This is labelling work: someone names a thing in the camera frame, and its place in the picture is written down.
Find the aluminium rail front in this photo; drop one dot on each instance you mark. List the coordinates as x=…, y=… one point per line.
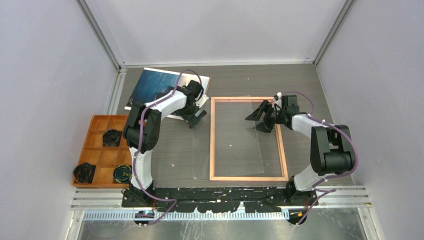
x=327, y=197

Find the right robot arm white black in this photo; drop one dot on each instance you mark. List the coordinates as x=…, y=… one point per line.
x=331, y=150

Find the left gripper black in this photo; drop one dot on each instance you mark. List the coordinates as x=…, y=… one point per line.
x=197, y=119

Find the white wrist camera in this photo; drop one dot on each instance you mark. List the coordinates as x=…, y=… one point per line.
x=277, y=101
x=201, y=102

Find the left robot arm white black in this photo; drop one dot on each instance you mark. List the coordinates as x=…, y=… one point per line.
x=143, y=125

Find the clear acrylic sheet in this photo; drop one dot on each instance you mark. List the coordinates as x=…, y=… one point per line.
x=236, y=147

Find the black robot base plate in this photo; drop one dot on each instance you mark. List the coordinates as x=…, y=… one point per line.
x=219, y=199

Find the landscape photo print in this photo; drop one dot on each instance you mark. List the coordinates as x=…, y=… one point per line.
x=155, y=83

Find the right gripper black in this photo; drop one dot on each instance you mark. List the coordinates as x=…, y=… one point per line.
x=265, y=106

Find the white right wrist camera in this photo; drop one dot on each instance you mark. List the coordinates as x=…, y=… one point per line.
x=277, y=101

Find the orange compartment tray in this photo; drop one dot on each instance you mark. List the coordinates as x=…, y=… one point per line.
x=104, y=158

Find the pink wooden picture frame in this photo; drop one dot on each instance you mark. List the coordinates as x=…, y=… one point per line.
x=279, y=140

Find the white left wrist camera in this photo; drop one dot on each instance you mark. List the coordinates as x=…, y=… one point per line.
x=201, y=102

